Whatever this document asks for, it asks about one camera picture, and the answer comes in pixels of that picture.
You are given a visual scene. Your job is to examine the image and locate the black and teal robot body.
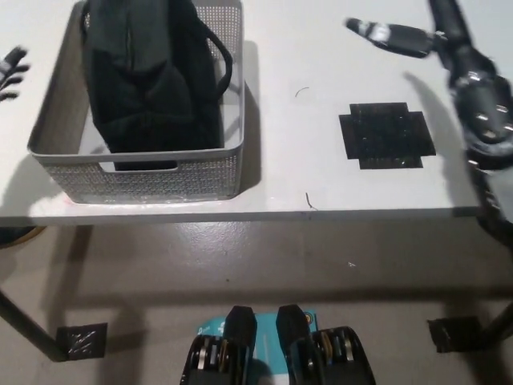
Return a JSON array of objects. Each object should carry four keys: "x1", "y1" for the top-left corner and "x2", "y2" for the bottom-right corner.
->
[{"x1": 180, "y1": 304, "x2": 378, "y2": 385}]

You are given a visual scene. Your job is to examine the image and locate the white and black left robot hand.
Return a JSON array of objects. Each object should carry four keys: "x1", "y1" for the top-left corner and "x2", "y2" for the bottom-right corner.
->
[{"x1": 0, "y1": 46, "x2": 32, "y2": 103}]

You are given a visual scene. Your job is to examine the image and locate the grey perforated plastic basket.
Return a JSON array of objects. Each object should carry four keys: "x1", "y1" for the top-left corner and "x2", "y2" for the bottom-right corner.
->
[{"x1": 26, "y1": 0, "x2": 247, "y2": 206}]

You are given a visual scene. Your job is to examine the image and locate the dark object with yellow rim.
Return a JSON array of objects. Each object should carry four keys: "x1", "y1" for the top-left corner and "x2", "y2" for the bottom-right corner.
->
[{"x1": 0, "y1": 226, "x2": 50, "y2": 248}]

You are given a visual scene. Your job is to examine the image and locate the dark green fabric lunch bag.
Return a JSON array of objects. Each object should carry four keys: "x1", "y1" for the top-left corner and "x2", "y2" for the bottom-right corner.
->
[{"x1": 79, "y1": 0, "x2": 235, "y2": 172}]

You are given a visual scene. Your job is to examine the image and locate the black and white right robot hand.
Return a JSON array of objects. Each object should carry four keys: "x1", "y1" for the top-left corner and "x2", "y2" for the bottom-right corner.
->
[{"x1": 345, "y1": 0, "x2": 488, "y2": 79}]

